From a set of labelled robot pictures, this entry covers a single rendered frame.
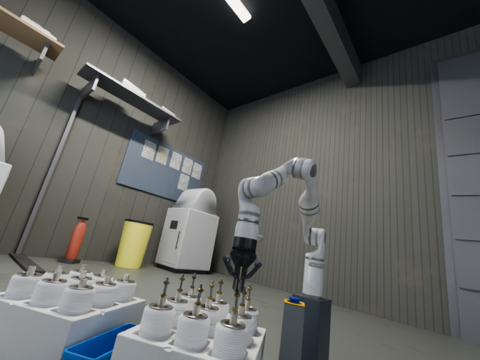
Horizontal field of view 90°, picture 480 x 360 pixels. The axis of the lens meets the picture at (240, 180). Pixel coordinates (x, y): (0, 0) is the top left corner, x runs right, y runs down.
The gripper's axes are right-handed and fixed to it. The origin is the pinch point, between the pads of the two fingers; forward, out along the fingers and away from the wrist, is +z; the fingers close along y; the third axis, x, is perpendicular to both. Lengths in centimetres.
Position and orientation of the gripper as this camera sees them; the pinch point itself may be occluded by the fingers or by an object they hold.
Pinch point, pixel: (238, 285)
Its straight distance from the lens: 79.2
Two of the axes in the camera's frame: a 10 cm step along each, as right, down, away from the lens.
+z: -1.6, 9.5, -2.8
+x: 2.0, 3.0, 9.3
